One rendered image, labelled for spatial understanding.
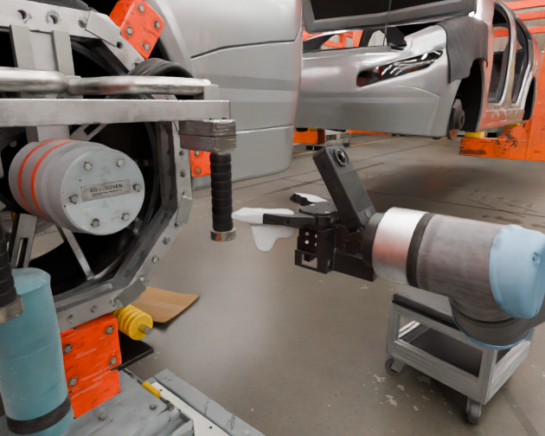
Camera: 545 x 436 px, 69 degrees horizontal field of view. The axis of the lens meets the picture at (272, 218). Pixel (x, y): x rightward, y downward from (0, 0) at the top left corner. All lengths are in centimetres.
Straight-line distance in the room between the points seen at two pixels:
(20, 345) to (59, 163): 25
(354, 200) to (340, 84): 252
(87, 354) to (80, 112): 48
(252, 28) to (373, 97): 178
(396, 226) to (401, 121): 252
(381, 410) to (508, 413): 41
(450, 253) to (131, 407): 93
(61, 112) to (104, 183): 13
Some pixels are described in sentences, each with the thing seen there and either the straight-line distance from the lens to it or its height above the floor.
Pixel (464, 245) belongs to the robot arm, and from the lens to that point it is 45.
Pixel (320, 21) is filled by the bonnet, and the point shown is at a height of 176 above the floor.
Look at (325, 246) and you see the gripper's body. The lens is 52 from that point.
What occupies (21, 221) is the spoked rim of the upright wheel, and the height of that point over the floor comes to 77.
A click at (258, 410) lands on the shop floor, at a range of 145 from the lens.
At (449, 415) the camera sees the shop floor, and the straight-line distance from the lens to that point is 154.
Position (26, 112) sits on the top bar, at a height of 97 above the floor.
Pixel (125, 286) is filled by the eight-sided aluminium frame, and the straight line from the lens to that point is 86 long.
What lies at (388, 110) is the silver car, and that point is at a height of 93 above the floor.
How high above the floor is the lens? 97
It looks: 16 degrees down
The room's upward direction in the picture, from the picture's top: straight up
